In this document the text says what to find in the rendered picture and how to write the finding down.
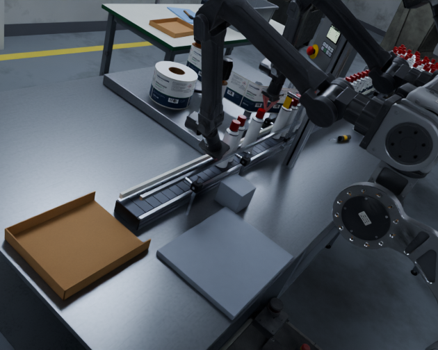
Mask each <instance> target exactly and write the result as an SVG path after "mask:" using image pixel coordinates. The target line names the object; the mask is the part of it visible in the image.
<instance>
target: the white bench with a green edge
mask: <svg viewBox="0 0 438 350"><path fill-rule="evenodd" d="M202 5H203V4H107V3H103V4H102V8H103V9H104V10H106V11H108V21H107V26H106V34H105V40H104V49H103V54H102V63H101V67H100V73H99V75H100V76H103V75H105V74H108V72H109V67H110V63H111V54H112V50H113V42H114V37H115V29H116V24H117V23H118V24H120V25H122V26H123V27H125V28H127V29H128V30H130V31H131V32H133V33H135V34H136V35H138V36H140V37H141V38H142V39H144V40H146V41H148V42H149V43H151V44H153V45H154V46H155V47H158V48H159V49H160V50H162V51H164V52H165V58H164V61H170V62H174V59H175V55H178V54H183V53H190V48H191V45H192V43H193V42H195V41H194V36H193V35H190V36H186V37H178V38H173V37H170V36H169V35H167V34H165V33H163V32H161V31H159V30H158V29H156V28H154V27H152V26H150V25H149V21H150V20H153V19H166V18H173V17H178V16H177V15H175V14H174V13H173V12H172V11H170V10H168V9H167V7H172V8H184V9H190V10H192V11H193V12H194V13H196V12H197V11H198V10H199V8H200V7H201V6H202ZM179 18H180V17H179ZM180 19H181V18H180ZM269 24H270V25H271V26H273V27H274V28H275V29H276V30H277V31H278V32H279V33H280V34H281V35H282V33H283V31H284V27H285V26H284V25H282V24H280V23H278V22H276V21H274V20H272V19H271V20H270V22H269ZM245 45H251V43H250V42H249V41H248V40H247V39H246V38H245V37H244V36H243V35H242V34H241V33H239V32H236V31H235V30H233V29H231V28H229V27H228V28H227V33H226V36H225V42H224V48H227V49H226V52H225V56H228V55H231V53H232V49H233V47H240V46H245Z"/></svg>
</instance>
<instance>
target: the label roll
mask: <svg viewBox="0 0 438 350"><path fill-rule="evenodd" d="M196 82H197V73H196V72H195V71H194V70H192V69H191V68H190V67H187V66H185V65H182V64H179V63H177V62H170V61H161V62H158V63H156V65H155V69H154V75H153V78H152V84H151V87H150V91H149V97H150V98H151V99H152V100H153V101H154V102H155V103H157V104H159V105H161V106H163V107H166V108H171V109H177V110H181V109H185V108H187V107H189V105H190V101H191V99H192V95H193V92H194V89H195V84H196Z"/></svg>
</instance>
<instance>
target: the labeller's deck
mask: <svg viewBox="0 0 438 350"><path fill-rule="evenodd" d="M154 69H155V66H154V67H146V68H141V69H132V70H128V71H123V72H115V73H110V74H105V75H104V80H103V84H104V85H106V86H107V87H109V88H110V89H112V90H113V91H114V92H116V93H117V94H119V95H120V96H121V97H123V98H124V99H126V100H127V101H128V102H130V103H132V104H133V105H134V106H135V107H137V108H138V109H140V110H141V111H143V112H144V113H145V114H147V115H149V116H150V117H151V118H152V119H154V120H155V121H157V122H158V123H160V124H161V125H162V126H164V127H166V128H167V129H168V130H169V131H171V132H173V133H174V134H175V135H177V136H178V137H179V138H181V139H182V140H184V141H185V142H187V143H188V144H189V145H191V146H192V147H194V148H195V149H197V150H198V151H199V152H201V153H202V154H204V155H206V153H205V152H203V151H202V150H201V147H199V145H198V144H199V143H200V142H201V141H202V140H203V137H202V135H196V134H194V132H192V131H190V130H189V129H188V128H186V127H185V125H184V124H185V121H186V117H187V116H188V115H189V114H191V113H192V112H193V111H196V112H197V113H198V112H199V109H200V104H201V100H202V92H201V91H196V90H194V92H193V95H192V99H191V101H190V105H189V107H187V108H185V109H181V110H177V109H171V108H166V107H163V106H161V105H159V104H157V103H155V102H154V101H153V100H152V99H151V98H150V97H149V91H150V87H151V84H152V78H153V75H154ZM222 104H223V110H224V112H225V113H224V120H223V122H222V124H221V125H220V126H219V127H218V128H217V129H218V133H219V136H220V139H221V140H223V138H224V135H225V131H226V129H227V128H229V127H230V125H231V123H232V120H233V119H236V120H237V118H238V116H239V115H242V114H243V113H244V109H242V108H240V107H239V106H237V105H235V104H234V103H232V102H230V101H228V100H226V99H225V98H223V99H222ZM255 115H256V112H252V114H251V115H250V116H251V118H250V119H246V121H245V124H244V127H245V130H244V133H243V136H242V138H244V137H245V134H246V133H247V130H248V127H249V125H250V122H251V120H252V117H253V116H255ZM277 116H278V114H274V113H272V117H271V119H272V123H275V120H276V119H277ZM242 138H241V139H242Z"/></svg>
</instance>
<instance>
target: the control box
mask: <svg viewBox="0 0 438 350"><path fill-rule="evenodd" d="M331 25H332V22H331V21H330V20H329V19H328V18H327V17H326V16H325V19H324V20H323V23H322V25H321V28H320V30H319V32H318V35H317V36H316V39H315V41H314V44H313V46H312V47H313V48H314V49H315V50H316V52H315V54H312V55H311V56H308V57H309V59H310V60H312V61H313V62H314V63H315V64H316V65H317V66H318V67H319V68H320V69H321V70H322V71H324V72H326V70H327V68H328V66H329V64H330V62H331V60H332V57H333V55H334V53H335V51H336V49H337V47H338V45H339V43H340V41H341V38H342V37H343V35H342V34H341V37H340V38H339V41H338V42H337V44H336V45H335V44H334V43H332V42H331V41H330V40H328V39H327V38H326V35H327V33H328V31H329V29H330V27H331ZM323 41H326V42H327V43H328V44H329V45H330V46H331V47H333V48H334V52H333V54H332V57H331V58H329V57H328V56H326V55H325V54H324V53H323V52H322V51H321V50H320V49H321V46H322V44H323ZM356 55H357V51H356V50H355V49H354V48H353V49H352V51H351V53H350V55H349V57H348V59H347V61H346V63H345V65H344V67H343V69H342V71H341V73H340V75H339V77H341V78H345V76H346V74H347V72H348V70H349V68H350V66H351V64H352V62H353V60H354V59H355V56H356Z"/></svg>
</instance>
